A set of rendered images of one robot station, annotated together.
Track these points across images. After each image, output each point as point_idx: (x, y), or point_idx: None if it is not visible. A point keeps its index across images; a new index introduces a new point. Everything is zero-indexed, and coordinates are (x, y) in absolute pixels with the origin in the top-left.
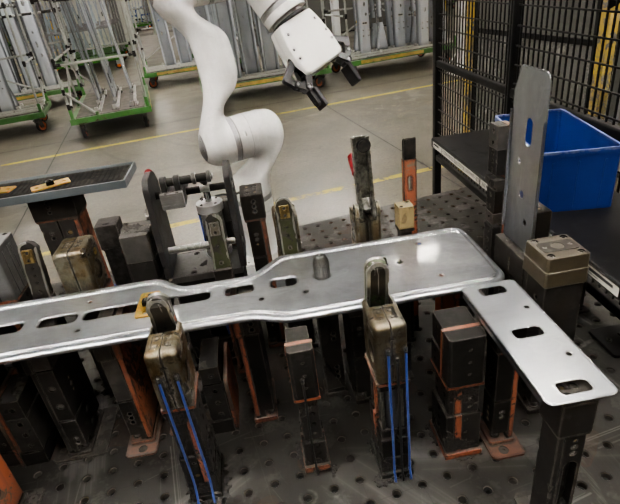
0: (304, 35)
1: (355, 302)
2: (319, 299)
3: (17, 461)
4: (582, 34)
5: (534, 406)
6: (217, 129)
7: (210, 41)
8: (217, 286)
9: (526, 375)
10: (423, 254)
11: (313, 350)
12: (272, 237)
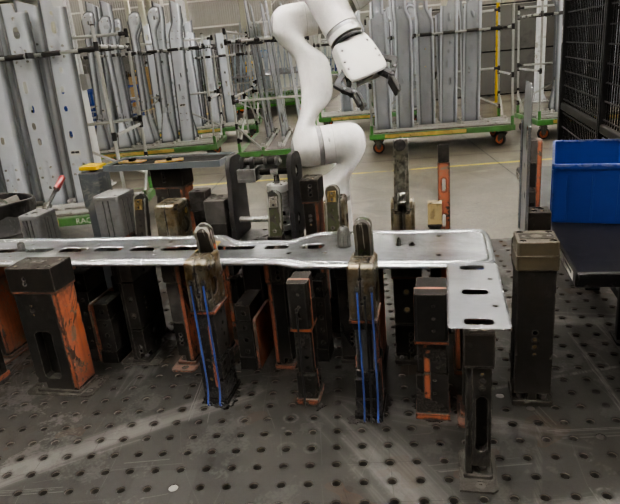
0: (355, 52)
1: None
2: (330, 257)
3: (98, 357)
4: None
5: (519, 398)
6: (305, 133)
7: (311, 62)
8: (262, 243)
9: (448, 312)
10: (436, 242)
11: (309, 288)
12: None
